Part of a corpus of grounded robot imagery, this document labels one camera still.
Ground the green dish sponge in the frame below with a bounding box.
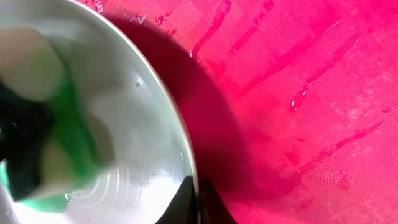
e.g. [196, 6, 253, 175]
[1, 27, 114, 213]

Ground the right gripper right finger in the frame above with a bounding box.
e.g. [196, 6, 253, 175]
[200, 177, 238, 224]

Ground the red plastic serving tray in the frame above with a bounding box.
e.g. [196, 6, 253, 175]
[85, 0, 397, 223]

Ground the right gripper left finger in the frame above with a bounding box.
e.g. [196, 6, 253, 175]
[156, 176, 196, 224]

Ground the light blue plate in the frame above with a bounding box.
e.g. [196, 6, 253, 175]
[1, 1, 198, 223]

